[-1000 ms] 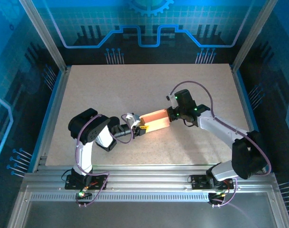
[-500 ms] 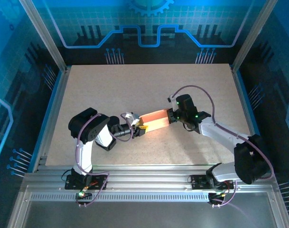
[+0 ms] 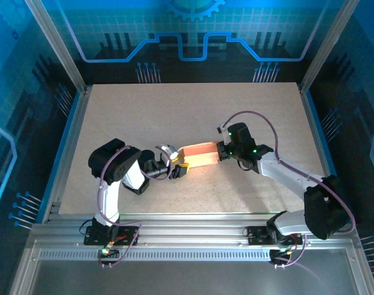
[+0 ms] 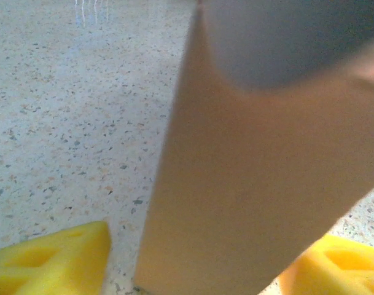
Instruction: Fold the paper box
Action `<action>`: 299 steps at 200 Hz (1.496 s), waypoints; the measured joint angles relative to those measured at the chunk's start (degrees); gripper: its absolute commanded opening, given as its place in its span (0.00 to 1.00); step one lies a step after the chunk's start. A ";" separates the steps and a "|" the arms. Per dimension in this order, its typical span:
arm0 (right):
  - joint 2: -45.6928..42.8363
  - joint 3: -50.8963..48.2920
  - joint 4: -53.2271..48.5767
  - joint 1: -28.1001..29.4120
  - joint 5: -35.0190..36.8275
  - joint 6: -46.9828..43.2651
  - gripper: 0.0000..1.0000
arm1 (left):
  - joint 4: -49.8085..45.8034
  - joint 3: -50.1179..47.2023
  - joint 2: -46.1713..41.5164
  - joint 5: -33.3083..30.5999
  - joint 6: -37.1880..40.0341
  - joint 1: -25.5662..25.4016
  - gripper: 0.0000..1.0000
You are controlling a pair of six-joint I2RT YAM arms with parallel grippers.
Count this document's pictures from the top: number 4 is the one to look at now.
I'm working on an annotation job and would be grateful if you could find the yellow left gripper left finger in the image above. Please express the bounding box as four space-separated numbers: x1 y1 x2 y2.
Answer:
0 220 111 295

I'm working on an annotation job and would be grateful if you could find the pink paper box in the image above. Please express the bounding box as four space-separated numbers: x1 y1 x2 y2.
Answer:
133 0 374 295

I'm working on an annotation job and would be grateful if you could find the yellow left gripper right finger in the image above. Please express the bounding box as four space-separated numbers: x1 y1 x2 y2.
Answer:
277 234 374 295

